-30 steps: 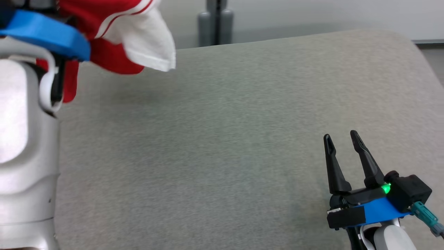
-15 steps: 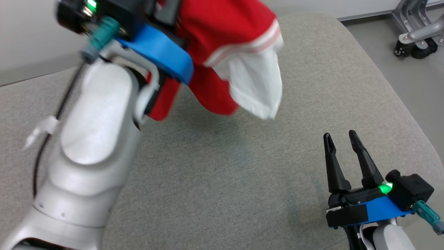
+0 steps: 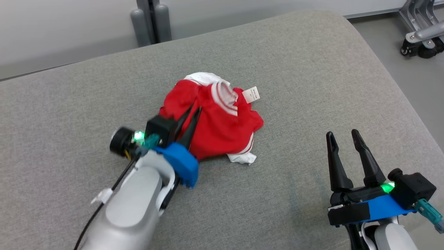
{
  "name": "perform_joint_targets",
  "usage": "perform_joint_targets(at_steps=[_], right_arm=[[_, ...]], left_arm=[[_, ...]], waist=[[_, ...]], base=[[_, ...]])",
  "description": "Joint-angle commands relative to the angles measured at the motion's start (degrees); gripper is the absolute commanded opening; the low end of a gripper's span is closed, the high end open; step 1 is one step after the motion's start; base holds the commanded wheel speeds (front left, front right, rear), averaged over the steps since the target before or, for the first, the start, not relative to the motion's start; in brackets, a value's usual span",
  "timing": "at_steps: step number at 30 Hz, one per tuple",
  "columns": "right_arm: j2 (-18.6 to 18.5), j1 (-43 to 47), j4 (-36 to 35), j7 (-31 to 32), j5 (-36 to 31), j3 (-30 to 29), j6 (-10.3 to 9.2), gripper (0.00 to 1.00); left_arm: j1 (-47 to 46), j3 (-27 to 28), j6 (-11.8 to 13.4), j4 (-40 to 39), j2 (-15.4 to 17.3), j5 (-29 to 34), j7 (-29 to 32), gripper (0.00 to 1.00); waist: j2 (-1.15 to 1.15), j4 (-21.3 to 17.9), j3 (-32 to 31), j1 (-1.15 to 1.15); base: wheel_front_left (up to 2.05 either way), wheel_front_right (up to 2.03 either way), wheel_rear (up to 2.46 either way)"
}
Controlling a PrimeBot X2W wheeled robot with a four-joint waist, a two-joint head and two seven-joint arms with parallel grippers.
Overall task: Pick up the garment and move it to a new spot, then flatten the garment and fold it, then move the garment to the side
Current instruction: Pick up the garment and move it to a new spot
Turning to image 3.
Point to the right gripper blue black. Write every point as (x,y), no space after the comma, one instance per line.
(350,210)

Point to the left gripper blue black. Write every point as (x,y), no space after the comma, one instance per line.
(180,163)

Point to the red white basketball jersey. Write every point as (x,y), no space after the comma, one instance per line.
(225,128)

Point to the metal stand with black castors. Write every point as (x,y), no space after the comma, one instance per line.
(425,34)

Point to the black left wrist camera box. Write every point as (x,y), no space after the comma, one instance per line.
(160,129)

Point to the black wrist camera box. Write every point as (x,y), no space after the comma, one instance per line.
(412,189)
(160,129)

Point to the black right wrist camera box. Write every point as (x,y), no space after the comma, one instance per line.
(412,189)

